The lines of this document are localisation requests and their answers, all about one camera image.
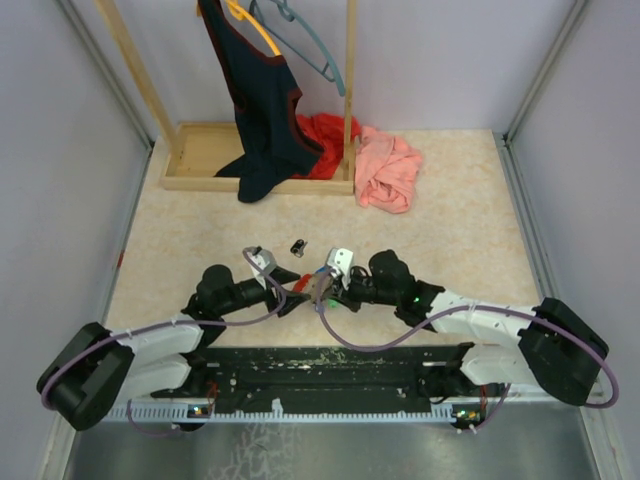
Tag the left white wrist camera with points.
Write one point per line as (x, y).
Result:
(261, 261)

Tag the wooden clothes rack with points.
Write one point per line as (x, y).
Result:
(197, 150)

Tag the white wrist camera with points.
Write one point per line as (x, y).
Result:
(339, 263)
(261, 261)

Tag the red cloth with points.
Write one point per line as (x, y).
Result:
(328, 131)

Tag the red key tag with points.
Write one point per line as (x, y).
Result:
(301, 283)

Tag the navy blue tank top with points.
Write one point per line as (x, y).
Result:
(265, 95)

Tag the black headed key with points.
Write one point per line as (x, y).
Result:
(297, 249)

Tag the yellow hanger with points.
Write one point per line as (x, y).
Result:
(242, 15)

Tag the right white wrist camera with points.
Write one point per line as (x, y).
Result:
(339, 263)

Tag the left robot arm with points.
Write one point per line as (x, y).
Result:
(100, 369)

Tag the pink cloth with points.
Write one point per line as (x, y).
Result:
(386, 171)

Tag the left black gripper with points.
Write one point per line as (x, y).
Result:
(292, 301)

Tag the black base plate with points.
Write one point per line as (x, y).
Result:
(328, 380)

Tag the blue grey hanger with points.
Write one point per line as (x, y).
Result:
(316, 54)

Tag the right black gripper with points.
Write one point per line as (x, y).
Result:
(346, 295)

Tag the white slotted cable duct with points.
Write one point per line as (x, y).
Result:
(151, 412)

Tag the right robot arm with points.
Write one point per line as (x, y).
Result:
(548, 345)

